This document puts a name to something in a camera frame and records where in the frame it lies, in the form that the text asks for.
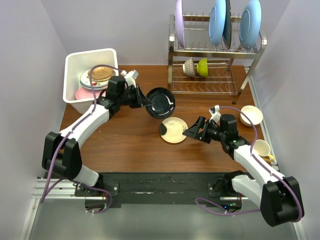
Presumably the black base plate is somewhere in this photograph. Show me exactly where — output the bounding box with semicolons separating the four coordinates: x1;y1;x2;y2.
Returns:
74;171;253;210

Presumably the white watermelon pattern plate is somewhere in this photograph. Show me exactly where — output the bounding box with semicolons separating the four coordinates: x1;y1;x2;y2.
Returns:
79;69;111;90

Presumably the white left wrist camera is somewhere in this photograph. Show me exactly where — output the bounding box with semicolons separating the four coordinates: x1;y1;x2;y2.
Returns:
120;70;139;88

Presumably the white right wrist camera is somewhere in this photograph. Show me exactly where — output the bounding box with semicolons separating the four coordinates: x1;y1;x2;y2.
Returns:
209;105;221;124

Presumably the green bowl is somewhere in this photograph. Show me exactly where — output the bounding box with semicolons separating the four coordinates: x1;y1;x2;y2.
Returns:
196;58;209;78

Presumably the plain black plate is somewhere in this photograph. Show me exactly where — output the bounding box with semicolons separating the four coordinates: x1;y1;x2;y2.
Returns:
146;87;176;120

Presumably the pink plate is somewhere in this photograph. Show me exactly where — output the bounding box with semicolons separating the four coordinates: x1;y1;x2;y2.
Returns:
75;87;108;100

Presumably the light blue plate right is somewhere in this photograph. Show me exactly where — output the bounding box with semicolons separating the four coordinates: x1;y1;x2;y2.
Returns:
239;0;262;51

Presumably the cream plate black brushstroke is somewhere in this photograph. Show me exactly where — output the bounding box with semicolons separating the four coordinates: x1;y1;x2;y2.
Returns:
159;117;188;144

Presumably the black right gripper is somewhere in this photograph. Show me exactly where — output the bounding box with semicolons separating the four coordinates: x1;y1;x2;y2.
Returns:
182;116;226;144

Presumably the white plastic bin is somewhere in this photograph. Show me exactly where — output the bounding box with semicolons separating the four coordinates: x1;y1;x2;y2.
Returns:
62;48;118;114

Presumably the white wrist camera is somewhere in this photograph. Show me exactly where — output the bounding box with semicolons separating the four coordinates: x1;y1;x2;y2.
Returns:
120;70;139;88
209;105;221;124

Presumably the light blue plate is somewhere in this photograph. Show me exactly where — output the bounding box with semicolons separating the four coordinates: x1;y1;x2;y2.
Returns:
208;0;226;47
239;0;262;51

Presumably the metal dish rack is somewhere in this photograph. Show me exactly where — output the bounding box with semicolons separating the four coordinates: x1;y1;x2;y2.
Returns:
167;13;267;104

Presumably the dark teal plate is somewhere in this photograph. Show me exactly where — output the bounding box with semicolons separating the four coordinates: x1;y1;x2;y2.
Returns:
222;0;232;50

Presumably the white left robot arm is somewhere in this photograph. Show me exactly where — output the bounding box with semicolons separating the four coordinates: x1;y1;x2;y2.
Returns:
42;71;151;196

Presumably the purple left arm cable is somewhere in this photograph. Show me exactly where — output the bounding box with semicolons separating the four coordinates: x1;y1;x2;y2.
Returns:
39;64;126;215

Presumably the black glossy plate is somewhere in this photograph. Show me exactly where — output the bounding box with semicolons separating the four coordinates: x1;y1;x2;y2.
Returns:
87;66;115;82

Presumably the cream bowl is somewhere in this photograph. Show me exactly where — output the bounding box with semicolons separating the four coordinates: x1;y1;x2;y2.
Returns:
240;105;263;127

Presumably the light blue plate left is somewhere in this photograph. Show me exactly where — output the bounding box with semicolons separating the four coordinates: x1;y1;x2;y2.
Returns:
208;0;226;47

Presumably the blue and cream plate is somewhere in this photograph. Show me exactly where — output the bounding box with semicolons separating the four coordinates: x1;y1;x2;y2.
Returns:
82;85;108;91

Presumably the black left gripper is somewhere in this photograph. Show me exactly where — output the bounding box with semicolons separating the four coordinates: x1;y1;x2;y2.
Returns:
118;84;151;109

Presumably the lilac plate in rack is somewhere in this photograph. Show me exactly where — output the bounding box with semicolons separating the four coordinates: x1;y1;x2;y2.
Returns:
174;0;185;48

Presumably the patterned ceramic bowl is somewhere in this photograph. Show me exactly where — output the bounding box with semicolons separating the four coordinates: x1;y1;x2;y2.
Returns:
182;57;196;78

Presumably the cream floral small plate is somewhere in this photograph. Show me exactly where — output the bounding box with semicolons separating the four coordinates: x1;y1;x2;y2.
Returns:
91;78;111;87

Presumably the yellow mug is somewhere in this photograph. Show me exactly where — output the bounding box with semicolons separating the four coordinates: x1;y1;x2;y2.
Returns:
253;139;275;163

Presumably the aluminium rail frame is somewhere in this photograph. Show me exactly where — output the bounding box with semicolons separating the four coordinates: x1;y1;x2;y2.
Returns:
19;178;90;240

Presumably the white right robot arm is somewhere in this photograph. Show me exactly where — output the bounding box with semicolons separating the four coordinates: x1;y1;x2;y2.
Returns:
182;114;304;227

